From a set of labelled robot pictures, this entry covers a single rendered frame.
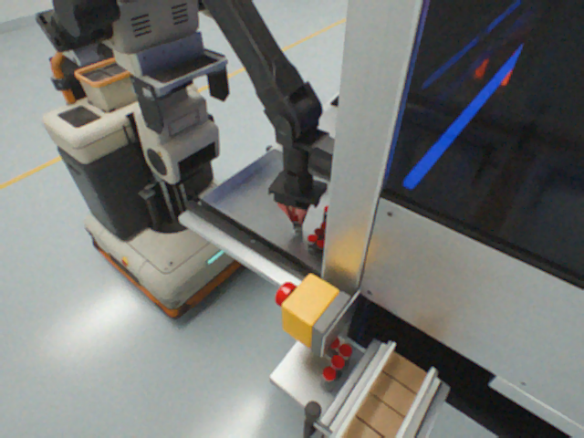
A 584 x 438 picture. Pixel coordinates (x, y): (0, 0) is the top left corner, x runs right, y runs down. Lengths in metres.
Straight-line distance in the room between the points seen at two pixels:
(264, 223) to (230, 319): 0.94
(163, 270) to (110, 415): 0.55
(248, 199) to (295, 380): 0.44
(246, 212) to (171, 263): 0.78
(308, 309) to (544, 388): 0.28
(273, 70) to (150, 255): 1.20
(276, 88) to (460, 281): 0.36
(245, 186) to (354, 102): 0.59
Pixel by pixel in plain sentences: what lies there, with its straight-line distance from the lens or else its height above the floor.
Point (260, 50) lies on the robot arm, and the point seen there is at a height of 1.27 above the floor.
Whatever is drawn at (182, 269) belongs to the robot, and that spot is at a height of 0.28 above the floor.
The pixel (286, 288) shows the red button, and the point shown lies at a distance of 0.55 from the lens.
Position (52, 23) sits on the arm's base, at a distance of 1.08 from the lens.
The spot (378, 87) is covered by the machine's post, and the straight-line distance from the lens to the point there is 0.36.
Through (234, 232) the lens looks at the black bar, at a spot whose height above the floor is 0.90.
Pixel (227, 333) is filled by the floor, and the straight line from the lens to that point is 1.68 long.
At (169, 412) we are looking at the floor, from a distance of 1.60.
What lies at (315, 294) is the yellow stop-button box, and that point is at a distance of 0.53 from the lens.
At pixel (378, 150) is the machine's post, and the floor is 1.26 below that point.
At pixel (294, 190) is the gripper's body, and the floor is 1.03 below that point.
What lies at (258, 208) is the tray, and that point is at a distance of 0.86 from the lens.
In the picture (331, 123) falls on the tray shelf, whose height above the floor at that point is 0.88.
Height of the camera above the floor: 1.47
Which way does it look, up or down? 45 degrees down
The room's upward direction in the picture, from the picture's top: straight up
